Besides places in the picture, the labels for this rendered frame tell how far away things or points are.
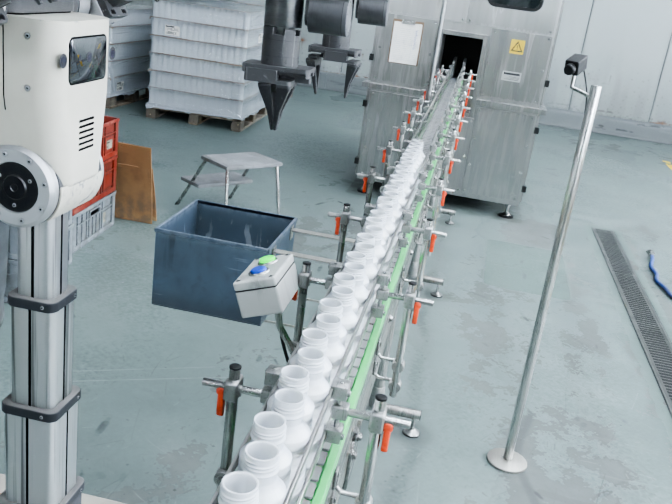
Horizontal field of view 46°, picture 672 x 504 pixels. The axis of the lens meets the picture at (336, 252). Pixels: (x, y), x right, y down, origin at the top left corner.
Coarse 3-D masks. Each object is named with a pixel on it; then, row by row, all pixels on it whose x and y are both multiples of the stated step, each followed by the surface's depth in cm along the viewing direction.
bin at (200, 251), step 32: (160, 224) 209; (192, 224) 234; (224, 224) 235; (256, 224) 233; (288, 224) 231; (160, 256) 208; (192, 256) 207; (224, 256) 205; (256, 256) 203; (160, 288) 211; (192, 288) 210; (224, 288) 208; (256, 320) 209
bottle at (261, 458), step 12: (252, 444) 82; (264, 444) 83; (252, 456) 83; (264, 456) 83; (276, 456) 81; (252, 468) 80; (264, 468) 80; (276, 468) 81; (264, 480) 80; (276, 480) 82; (264, 492) 81; (276, 492) 81
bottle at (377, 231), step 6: (366, 228) 158; (372, 228) 160; (378, 228) 160; (372, 234) 157; (378, 234) 157; (378, 240) 158; (378, 246) 158; (378, 252) 158; (384, 252) 159; (378, 258) 158; (378, 264) 159
